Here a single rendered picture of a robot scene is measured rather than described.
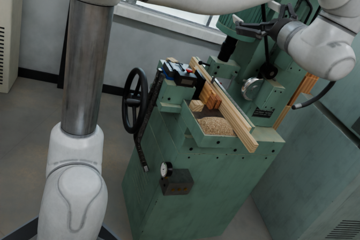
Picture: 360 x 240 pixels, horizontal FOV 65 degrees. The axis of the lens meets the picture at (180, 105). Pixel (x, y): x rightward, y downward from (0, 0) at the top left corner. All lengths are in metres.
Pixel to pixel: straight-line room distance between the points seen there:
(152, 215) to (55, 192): 0.83
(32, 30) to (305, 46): 2.21
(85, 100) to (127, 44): 1.82
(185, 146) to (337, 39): 0.70
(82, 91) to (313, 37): 0.59
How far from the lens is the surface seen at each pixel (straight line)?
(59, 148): 0.87
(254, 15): 1.16
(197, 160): 1.28
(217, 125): 1.06
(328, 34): 0.77
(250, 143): 1.06
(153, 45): 2.59
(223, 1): 0.60
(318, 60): 0.75
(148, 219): 1.52
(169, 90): 1.14
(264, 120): 1.48
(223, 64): 1.25
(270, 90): 1.24
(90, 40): 0.71
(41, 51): 2.68
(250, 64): 1.27
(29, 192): 1.87
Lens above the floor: 1.45
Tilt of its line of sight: 29 degrees down
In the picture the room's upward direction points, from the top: 23 degrees clockwise
